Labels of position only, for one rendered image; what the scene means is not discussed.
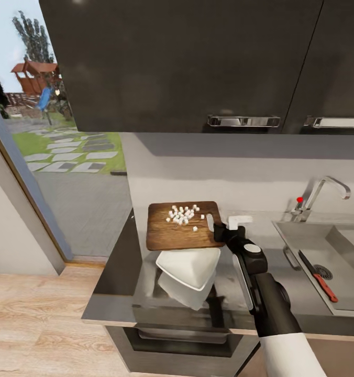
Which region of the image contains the cutting board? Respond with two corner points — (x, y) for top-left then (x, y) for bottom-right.
(146, 201), (226, 251)

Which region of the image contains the parer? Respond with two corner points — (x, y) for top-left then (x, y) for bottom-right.
(300, 250), (339, 303)

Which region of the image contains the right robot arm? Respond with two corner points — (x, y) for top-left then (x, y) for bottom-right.
(214, 215), (327, 377)

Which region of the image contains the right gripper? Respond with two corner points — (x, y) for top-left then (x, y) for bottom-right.
(214, 226), (246, 246)

